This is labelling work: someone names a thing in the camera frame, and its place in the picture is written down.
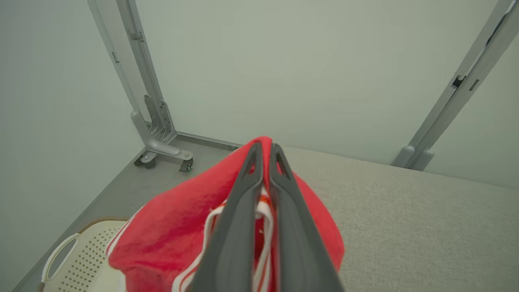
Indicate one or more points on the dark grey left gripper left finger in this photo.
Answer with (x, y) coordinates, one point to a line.
(235, 243)

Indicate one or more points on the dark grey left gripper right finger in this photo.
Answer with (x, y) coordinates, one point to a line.
(300, 251)

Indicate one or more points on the red Bulls 23 jersey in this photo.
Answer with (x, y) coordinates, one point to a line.
(170, 235)

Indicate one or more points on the black caster wheel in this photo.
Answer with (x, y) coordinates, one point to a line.
(186, 165)
(145, 161)

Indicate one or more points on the grey baseboard strip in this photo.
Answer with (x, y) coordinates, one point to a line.
(206, 140)

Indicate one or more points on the white perforated laundry basket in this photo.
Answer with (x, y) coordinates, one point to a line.
(85, 259)

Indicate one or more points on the grey metal partition frame foot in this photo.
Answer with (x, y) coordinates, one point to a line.
(162, 142)

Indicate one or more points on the grey partition post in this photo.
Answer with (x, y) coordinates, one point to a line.
(446, 109)

